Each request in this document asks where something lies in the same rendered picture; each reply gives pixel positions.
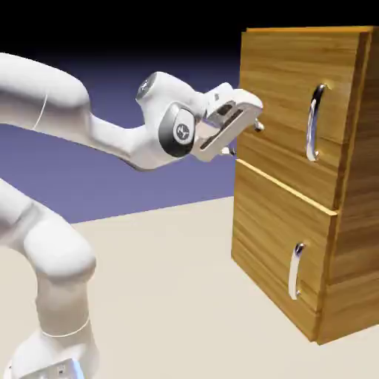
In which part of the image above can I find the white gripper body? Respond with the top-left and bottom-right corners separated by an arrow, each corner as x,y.
193,89 -> 264,162

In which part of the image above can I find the large wood cabinet door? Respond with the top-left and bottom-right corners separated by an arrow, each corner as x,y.
235,31 -> 369,211

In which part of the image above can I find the short curved metal handle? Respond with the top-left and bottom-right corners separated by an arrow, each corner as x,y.
288,242 -> 306,301

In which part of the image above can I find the light wood cabinet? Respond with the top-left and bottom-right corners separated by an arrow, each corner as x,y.
230,25 -> 379,346

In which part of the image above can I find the small wood cabinet door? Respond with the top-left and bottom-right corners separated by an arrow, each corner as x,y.
230,159 -> 338,343

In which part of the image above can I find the long curved metal handle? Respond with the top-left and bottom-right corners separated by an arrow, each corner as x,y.
304,83 -> 329,163

